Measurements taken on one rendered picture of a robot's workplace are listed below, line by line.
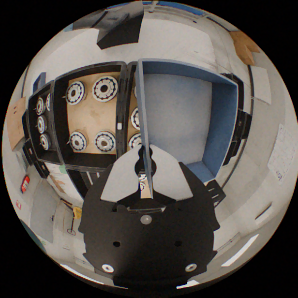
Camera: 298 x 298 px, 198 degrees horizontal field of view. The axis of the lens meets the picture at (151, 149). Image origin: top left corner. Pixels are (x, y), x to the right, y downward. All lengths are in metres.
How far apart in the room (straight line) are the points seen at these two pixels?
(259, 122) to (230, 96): 2.88
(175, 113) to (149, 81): 0.07
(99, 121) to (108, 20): 0.47
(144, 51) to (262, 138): 2.96
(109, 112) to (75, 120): 0.17
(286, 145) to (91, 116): 3.18
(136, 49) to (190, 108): 0.48
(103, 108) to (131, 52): 0.34
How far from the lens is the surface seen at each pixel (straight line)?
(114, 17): 0.46
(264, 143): 3.01
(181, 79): 0.18
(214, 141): 0.22
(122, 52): 0.60
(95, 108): 0.43
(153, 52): 0.60
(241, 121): 1.51
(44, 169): 2.07
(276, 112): 2.96
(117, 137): 0.33
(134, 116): 0.38
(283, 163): 3.00
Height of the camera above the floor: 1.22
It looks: 57 degrees down
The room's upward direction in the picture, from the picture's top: 163 degrees clockwise
